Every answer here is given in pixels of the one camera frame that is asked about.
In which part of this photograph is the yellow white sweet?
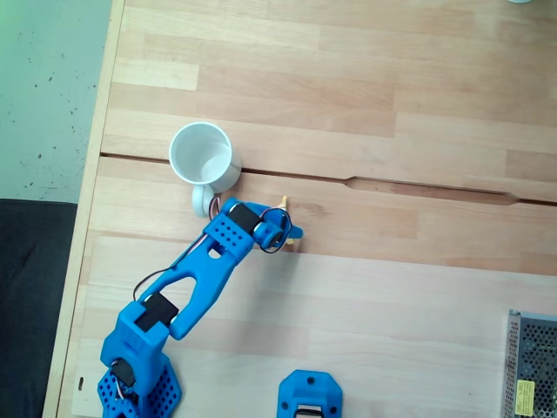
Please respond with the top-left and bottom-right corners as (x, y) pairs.
(275, 195), (302, 247)

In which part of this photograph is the pale wooden base board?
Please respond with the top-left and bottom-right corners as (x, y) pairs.
(70, 234), (557, 418)

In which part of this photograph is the white mug black lettering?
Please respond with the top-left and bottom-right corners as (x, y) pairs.
(168, 121), (243, 219)

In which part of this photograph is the blue post base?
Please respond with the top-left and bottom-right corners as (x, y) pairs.
(278, 369), (345, 418)

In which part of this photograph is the metal mesh power supply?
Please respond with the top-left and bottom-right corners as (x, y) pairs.
(503, 308), (557, 418)

